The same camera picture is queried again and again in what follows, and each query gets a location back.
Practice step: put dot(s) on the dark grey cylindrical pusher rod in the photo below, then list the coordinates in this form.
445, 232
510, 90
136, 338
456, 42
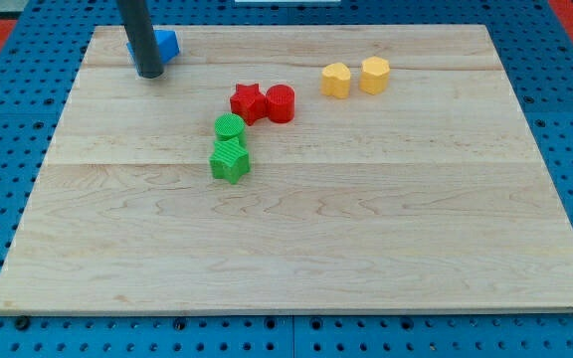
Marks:
140, 34

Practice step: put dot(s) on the red star block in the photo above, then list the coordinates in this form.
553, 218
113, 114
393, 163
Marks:
249, 103

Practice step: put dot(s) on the green star block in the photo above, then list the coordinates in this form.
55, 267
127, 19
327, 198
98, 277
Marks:
229, 161

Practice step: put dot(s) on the blue triangular block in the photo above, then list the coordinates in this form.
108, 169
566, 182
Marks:
164, 41

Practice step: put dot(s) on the green cylinder block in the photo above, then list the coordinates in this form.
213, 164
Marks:
228, 126

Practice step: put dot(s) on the red cylinder block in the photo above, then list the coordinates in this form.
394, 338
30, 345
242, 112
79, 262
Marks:
280, 100

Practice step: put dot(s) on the yellow heart block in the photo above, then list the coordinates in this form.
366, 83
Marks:
335, 80

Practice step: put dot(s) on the yellow hexagon block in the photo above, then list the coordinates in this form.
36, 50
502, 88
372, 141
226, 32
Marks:
375, 73

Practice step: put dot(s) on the light wooden board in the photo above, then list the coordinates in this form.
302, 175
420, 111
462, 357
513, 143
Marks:
430, 197

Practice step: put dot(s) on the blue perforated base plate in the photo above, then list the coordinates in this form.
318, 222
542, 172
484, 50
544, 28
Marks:
37, 69

